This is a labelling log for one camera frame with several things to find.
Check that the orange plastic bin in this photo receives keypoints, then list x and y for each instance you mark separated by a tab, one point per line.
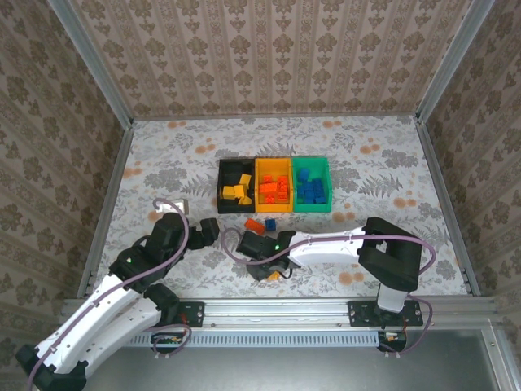
273	165

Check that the thin aluminium back rail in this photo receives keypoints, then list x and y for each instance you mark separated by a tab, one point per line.
277	116

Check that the grey metal panel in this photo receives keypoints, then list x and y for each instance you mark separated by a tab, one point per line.
277	370

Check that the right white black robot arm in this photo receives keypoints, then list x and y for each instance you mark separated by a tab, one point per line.
325	248

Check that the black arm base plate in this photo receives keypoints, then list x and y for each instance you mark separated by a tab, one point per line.
360	313
195	313

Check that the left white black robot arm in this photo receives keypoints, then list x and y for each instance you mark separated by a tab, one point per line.
93	313

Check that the yellow sloped lego brick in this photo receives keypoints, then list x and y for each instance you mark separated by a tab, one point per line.
246	199
274	276

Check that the long blue lego brick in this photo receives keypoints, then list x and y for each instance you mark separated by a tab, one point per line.
318	184

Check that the black plastic bin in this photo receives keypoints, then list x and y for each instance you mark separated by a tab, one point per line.
226	169

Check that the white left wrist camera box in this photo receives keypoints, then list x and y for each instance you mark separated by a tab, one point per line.
171	207

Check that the orange lego brick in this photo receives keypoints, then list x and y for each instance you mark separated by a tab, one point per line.
269	199
282	198
267	179
267	188
283	183
254	225

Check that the aluminium frame post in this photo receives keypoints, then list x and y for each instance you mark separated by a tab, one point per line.
91	61
454	61

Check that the long aluminium base rail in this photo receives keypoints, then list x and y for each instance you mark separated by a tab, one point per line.
277	311

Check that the aluminium side rail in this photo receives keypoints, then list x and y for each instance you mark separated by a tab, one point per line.
441	183
109	203

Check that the green plastic bin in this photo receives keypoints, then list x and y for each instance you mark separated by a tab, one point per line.
311	163

